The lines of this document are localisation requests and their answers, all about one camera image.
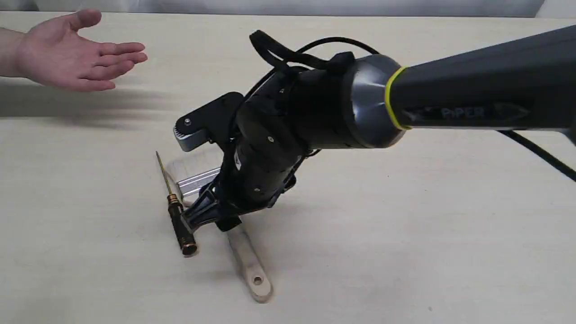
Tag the wide wooden paint brush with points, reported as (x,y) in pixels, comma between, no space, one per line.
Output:
(188,188)

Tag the person's open hand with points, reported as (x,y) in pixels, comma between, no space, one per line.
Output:
(53,54)

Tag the black gold precision screwdriver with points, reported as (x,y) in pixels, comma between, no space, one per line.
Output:
(186,241)

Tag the person's bare forearm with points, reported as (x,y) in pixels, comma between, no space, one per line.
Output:
(9,43)

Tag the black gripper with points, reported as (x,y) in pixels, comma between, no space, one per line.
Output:
(261,155)

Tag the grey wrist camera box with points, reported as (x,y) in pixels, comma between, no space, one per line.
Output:
(208,123)

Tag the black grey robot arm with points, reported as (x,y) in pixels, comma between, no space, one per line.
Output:
(338,93)

